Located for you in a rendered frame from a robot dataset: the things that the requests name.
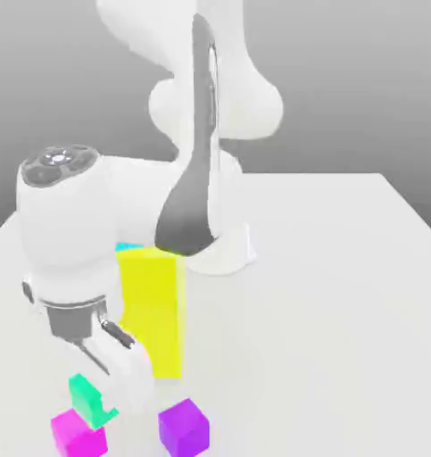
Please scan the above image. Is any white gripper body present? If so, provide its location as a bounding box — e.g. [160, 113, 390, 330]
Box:
[65, 328, 157, 418]

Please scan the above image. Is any small green cube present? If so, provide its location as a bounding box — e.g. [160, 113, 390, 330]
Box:
[67, 372, 120, 431]

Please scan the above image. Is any small purple cube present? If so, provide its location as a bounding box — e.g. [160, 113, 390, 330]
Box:
[157, 397, 211, 457]

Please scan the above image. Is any small magenta cube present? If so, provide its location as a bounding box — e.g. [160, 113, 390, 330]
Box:
[50, 408, 109, 457]

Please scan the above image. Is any large yellow box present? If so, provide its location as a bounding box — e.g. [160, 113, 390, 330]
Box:
[114, 245, 188, 380]

